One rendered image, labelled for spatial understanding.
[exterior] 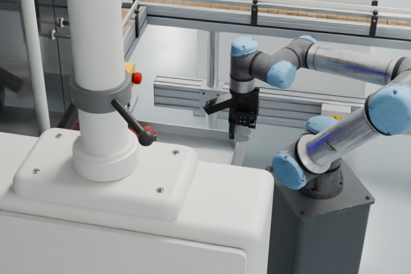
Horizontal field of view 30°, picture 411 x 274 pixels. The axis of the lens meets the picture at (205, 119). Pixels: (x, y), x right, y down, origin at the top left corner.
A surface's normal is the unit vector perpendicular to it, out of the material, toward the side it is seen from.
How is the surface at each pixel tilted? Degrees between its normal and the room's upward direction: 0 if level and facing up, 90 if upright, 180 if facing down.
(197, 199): 0
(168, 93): 90
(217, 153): 0
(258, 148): 0
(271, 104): 90
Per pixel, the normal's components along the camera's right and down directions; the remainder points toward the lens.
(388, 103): -0.56, 0.38
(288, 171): -0.70, 0.48
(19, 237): -0.22, 0.55
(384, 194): 0.01, -0.82
